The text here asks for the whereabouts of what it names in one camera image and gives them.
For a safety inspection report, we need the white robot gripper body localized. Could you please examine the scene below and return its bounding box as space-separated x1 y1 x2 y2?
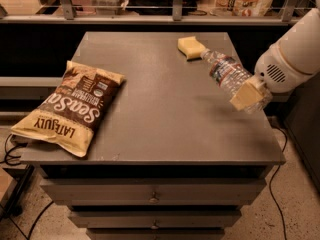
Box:
255 43 315 93

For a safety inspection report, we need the drawer knob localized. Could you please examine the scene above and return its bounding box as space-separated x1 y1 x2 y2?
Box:
150 220 159 230
149 192 159 204

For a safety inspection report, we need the grey drawer cabinet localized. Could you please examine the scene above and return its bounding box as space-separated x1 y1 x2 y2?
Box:
22 32 284 240

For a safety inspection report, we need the metal railing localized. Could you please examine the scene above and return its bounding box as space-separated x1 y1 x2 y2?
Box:
0 0 319 25

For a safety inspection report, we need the clear plastic water bottle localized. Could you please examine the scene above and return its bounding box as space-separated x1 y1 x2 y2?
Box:
201 49 273 114

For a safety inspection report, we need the top drawer knob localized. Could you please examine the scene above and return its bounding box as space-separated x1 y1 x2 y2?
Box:
149 192 159 204

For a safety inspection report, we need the yellow sponge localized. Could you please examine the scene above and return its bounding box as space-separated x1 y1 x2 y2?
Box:
178 36 206 60

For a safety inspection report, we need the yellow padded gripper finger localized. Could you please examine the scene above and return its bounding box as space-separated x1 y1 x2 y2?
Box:
230 76 269 111

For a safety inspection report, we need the black cable left floor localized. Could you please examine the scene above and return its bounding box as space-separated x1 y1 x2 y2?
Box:
0 133 55 240

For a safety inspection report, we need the black bag behind railing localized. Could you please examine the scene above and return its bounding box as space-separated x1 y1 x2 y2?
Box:
126 0 199 15

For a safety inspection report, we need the black cable right floor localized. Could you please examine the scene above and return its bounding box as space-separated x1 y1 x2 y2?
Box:
268 125 289 240

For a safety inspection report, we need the black cable floor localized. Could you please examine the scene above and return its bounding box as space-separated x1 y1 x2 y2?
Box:
0 133 55 240
268 125 289 240

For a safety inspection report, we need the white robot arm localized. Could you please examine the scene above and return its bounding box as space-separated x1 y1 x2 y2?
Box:
230 0 320 111

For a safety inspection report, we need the brown yellow chip bag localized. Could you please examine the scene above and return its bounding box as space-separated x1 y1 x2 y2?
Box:
11 61 125 157

